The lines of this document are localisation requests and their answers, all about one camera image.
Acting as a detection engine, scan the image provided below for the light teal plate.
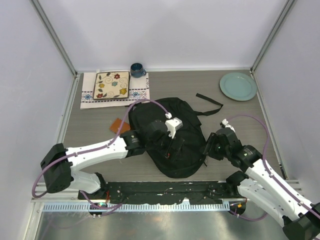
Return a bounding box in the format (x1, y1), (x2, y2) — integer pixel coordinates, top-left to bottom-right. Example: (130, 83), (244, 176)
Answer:
(219, 72), (258, 102)

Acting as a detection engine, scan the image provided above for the white slotted cable duct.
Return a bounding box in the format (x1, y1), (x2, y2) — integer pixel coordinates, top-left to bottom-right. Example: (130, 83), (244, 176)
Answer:
(42, 201), (230, 213)

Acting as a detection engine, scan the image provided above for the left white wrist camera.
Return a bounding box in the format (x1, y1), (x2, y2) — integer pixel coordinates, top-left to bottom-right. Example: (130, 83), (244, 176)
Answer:
(165, 112), (183, 139)

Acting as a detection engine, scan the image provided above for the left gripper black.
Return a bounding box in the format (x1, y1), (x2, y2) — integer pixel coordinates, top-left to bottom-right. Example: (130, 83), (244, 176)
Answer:
(147, 130), (184, 162)

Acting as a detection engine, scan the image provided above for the floral square trivet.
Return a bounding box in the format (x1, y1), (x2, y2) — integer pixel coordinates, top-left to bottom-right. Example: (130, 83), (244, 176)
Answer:
(93, 71), (130, 100)

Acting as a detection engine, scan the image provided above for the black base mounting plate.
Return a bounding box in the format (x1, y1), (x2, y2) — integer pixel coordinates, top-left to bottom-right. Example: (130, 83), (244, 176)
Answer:
(87, 181), (242, 205)

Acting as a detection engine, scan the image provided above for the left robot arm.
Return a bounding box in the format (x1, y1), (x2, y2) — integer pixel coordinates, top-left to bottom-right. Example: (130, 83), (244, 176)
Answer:
(40, 118), (183, 200)

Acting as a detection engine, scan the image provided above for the dark blue mug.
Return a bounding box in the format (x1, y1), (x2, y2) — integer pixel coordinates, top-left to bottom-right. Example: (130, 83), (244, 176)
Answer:
(130, 63), (147, 78)

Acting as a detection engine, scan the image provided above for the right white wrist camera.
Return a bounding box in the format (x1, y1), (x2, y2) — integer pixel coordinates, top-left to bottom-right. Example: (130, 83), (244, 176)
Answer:
(220, 118), (235, 133)

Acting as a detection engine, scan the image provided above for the brown leather wallet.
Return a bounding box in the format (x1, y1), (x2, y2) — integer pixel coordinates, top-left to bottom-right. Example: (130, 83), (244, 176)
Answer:
(109, 118), (131, 134)

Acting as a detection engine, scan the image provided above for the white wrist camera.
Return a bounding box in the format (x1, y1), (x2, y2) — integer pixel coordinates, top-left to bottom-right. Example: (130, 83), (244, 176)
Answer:
(165, 112), (183, 139)
(220, 118), (235, 133)

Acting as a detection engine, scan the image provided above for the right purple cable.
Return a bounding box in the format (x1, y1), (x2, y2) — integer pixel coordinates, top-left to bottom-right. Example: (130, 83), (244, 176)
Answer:
(221, 114), (320, 222)

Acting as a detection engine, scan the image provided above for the black student backpack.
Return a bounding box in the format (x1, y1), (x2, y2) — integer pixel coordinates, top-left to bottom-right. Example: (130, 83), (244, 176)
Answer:
(128, 93), (223, 179)

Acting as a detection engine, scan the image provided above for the white embroidered cloth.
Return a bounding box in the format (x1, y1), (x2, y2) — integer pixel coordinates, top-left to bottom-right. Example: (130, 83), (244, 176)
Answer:
(80, 72), (150, 109)

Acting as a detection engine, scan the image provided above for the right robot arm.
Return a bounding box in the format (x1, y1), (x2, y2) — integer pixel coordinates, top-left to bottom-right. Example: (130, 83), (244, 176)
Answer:
(203, 127), (320, 240)

